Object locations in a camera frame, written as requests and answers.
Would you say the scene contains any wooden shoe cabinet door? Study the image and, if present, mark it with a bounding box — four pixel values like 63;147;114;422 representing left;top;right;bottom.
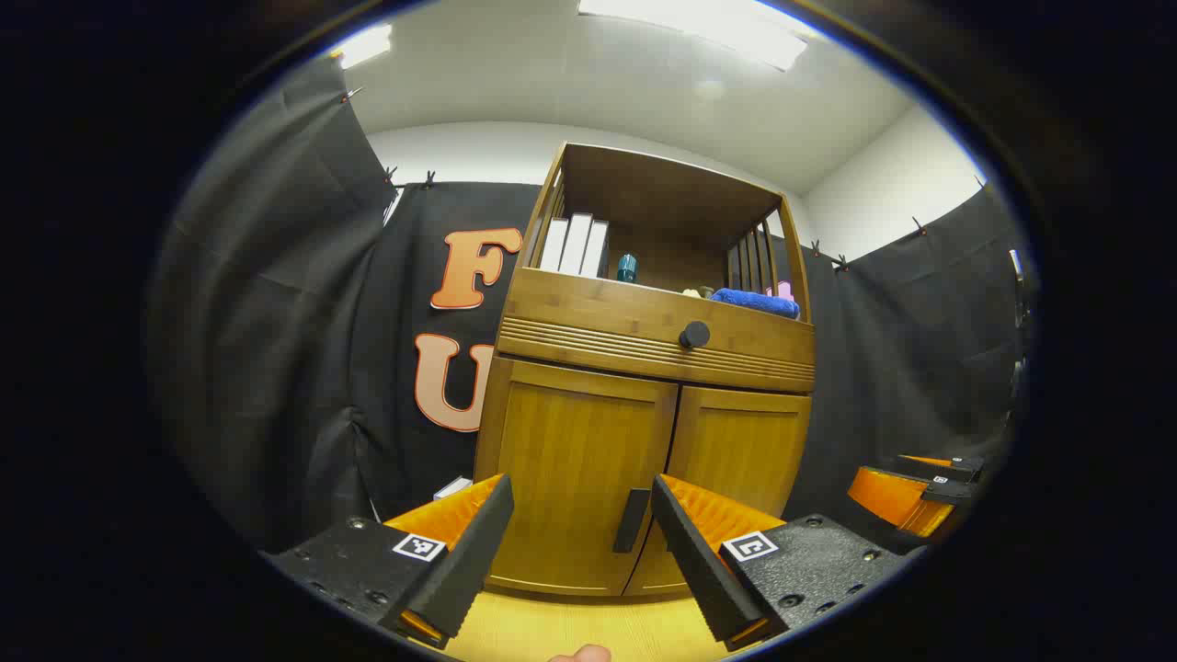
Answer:
625;384;812;597
474;357;680;597

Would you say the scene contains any wooden double-door shoe cabinet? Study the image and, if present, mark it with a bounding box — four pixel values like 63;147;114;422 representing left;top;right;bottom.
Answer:
474;141;817;599

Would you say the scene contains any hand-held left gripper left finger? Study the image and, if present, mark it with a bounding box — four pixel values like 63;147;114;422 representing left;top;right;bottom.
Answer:
260;474;516;650

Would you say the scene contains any ceiling light panel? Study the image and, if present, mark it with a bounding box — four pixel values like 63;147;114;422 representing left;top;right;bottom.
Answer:
331;23;394;70

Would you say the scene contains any wooden drawer with black knob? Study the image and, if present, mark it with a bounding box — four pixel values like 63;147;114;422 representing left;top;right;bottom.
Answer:
497;267;817;394

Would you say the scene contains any white book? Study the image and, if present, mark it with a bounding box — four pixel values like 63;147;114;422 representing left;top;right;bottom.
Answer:
579;221;610;280
538;217;569;273
559;213;594;277

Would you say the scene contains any blue folded towel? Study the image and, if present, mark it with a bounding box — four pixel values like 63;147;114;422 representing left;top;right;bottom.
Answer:
710;288;801;321

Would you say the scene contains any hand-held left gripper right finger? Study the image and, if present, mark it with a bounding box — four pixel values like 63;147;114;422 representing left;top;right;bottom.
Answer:
650;474;922;653

